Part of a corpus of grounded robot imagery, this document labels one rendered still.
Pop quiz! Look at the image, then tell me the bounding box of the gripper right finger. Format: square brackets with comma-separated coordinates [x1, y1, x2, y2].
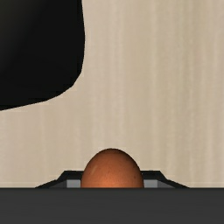
[140, 170, 190, 189]

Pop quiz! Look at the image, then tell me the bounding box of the cabinet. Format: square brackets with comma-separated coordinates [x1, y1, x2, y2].
[0, 0, 86, 111]

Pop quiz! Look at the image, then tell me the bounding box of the brown egg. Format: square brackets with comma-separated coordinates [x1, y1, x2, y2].
[80, 148, 145, 189]

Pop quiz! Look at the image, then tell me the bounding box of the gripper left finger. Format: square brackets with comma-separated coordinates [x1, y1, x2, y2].
[35, 170, 86, 189]

